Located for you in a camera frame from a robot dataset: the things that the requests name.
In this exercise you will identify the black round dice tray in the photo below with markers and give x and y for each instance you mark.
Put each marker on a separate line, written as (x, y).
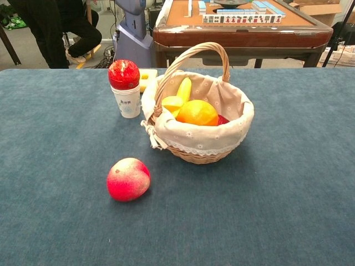
(229, 3)

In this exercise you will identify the pink red peach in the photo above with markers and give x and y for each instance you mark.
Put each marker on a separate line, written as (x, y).
(128, 179)

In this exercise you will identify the yellow star fruit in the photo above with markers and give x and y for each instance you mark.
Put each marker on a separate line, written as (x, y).
(177, 98)

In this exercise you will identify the yellow foam block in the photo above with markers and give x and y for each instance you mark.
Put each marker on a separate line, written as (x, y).
(147, 79)

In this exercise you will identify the dark red fruit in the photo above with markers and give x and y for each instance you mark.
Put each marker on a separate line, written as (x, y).
(223, 119)

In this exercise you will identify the blue-grey felt table cover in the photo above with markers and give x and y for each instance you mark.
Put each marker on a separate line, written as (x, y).
(177, 194)

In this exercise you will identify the brown mahjong table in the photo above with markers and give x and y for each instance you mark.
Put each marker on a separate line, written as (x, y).
(241, 36)

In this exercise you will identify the white paper cup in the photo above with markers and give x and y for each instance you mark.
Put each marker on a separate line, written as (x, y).
(127, 104)

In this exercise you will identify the person in black clothes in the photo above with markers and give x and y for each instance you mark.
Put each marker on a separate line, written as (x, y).
(52, 30)

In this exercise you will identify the black tripod leg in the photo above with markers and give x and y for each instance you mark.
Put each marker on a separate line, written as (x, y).
(339, 33)

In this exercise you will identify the red pomegranate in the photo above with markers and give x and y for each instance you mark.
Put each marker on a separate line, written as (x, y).
(123, 74)

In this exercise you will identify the cardboard box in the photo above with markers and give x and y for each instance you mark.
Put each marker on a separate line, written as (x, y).
(319, 9)

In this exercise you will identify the row of face-up mahjong tiles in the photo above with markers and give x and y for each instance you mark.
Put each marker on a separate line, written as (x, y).
(242, 19)

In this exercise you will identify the wicker basket with cloth liner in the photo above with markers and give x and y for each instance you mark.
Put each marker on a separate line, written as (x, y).
(205, 135)

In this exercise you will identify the orange fruit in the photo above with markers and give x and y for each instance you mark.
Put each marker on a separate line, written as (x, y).
(197, 113)

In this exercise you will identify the blue backed mahjong tile wall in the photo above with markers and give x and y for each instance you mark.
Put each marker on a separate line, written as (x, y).
(244, 7)

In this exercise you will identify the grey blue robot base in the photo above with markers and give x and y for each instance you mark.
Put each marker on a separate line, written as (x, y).
(133, 30)

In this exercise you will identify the white plastic crate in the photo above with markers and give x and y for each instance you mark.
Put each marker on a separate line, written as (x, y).
(339, 56)

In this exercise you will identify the green plastic bag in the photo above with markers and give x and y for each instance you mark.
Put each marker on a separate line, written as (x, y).
(15, 21)

